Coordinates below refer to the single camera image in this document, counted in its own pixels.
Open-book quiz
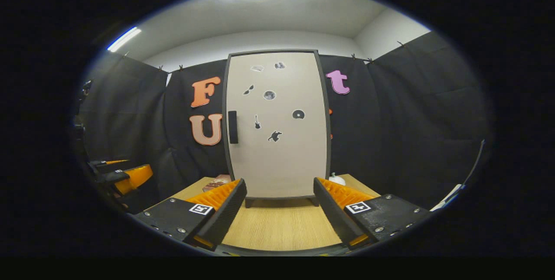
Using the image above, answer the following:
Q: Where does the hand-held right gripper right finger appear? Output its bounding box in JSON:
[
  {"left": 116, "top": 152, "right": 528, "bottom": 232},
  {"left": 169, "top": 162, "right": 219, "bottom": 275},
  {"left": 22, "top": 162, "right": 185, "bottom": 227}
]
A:
[{"left": 314, "top": 178, "right": 433, "bottom": 249}]

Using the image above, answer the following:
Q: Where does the grey cabinet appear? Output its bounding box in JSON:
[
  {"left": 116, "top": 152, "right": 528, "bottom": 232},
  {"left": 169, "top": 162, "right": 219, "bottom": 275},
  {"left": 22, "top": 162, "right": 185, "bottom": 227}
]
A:
[{"left": 222, "top": 49, "right": 332, "bottom": 208}]

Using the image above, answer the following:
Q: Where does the black cabinet door handle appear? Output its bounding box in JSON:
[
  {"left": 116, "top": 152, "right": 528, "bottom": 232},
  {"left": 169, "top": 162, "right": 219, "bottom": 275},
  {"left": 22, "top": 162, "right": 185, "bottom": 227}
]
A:
[{"left": 228, "top": 111, "right": 239, "bottom": 144}]

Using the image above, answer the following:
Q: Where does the white cabinet door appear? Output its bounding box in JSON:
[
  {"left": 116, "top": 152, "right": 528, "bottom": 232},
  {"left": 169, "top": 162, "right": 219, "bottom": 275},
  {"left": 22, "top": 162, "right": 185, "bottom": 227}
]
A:
[{"left": 226, "top": 52, "right": 328, "bottom": 198}]

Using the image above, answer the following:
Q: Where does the red cover book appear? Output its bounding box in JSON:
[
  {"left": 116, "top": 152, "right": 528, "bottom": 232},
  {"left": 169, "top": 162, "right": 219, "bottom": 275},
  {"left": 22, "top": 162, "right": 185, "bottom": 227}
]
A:
[{"left": 202, "top": 174, "right": 232, "bottom": 192}]

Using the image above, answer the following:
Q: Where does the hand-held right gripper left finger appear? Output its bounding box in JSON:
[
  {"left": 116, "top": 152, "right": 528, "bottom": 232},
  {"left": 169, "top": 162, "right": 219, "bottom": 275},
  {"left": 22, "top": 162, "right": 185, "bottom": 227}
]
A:
[{"left": 135, "top": 179, "right": 248, "bottom": 252}]

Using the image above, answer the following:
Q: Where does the black backdrop cloth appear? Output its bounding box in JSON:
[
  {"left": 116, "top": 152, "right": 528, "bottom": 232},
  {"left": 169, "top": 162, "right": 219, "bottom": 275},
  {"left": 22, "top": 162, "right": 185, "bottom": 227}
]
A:
[{"left": 78, "top": 32, "right": 488, "bottom": 211}]

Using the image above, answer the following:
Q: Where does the ceiling light strip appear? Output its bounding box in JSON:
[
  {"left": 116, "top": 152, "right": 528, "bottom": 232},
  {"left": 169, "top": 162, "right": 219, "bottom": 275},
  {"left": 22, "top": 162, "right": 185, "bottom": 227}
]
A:
[{"left": 107, "top": 27, "right": 142, "bottom": 52}]

